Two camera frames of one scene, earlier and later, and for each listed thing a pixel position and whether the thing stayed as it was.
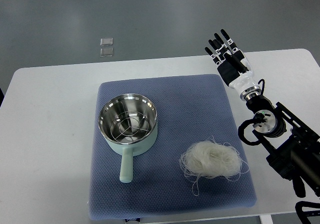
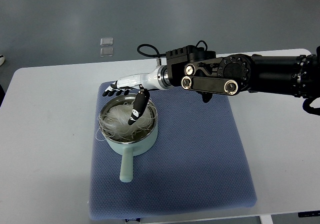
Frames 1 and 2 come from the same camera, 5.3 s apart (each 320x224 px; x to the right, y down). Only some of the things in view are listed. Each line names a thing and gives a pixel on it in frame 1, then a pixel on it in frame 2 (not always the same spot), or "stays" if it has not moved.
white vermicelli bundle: x=210 y=159 to x=113 y=124
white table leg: x=266 y=219 stays
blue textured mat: x=189 y=107 stays
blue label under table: x=137 y=219 stays
